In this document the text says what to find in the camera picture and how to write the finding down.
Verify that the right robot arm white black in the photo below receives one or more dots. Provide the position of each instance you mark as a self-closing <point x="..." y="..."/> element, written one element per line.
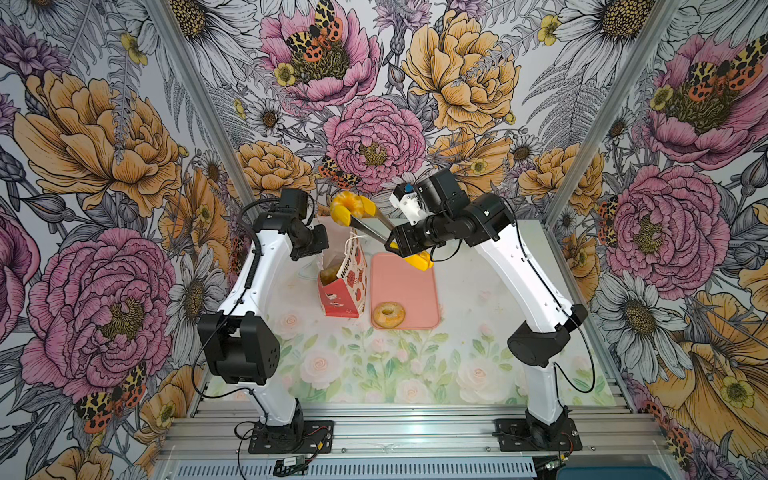
<point x="438" y="210"/>

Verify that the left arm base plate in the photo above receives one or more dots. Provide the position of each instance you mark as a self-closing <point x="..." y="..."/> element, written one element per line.
<point x="312" y="436"/>

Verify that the aluminium front rail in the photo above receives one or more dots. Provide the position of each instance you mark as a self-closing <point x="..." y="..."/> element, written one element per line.
<point x="389" y="431"/>

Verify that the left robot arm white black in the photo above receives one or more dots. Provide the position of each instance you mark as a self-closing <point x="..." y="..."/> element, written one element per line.
<point x="238" y="345"/>

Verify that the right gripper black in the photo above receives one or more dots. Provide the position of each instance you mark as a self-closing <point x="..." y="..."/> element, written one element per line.
<point x="406" y="239"/>

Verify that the pink plastic tray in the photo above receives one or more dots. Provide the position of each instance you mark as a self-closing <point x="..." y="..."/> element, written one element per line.
<point x="394" y="280"/>

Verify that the glazed donut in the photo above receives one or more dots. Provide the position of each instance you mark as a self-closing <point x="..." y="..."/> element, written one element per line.
<point x="388" y="315"/>

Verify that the small green circuit board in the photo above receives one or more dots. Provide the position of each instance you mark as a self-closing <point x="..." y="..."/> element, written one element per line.
<point x="290" y="466"/>

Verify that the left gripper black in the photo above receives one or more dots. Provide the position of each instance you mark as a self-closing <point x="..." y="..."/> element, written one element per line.
<point x="321" y="244"/>

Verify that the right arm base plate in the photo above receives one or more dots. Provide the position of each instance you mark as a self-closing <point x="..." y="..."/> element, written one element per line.
<point x="530" y="435"/>

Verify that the teal box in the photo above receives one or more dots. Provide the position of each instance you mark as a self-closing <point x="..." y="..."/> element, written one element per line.
<point x="612" y="473"/>

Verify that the white red paper gift bag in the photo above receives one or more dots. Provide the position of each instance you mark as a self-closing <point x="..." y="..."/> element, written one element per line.
<point x="343" y="278"/>

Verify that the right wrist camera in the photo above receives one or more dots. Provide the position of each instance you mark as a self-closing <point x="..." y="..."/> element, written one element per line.
<point x="406" y="200"/>

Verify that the bundt cake bread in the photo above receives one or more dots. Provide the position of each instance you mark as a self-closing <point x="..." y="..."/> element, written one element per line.
<point x="346" y="205"/>

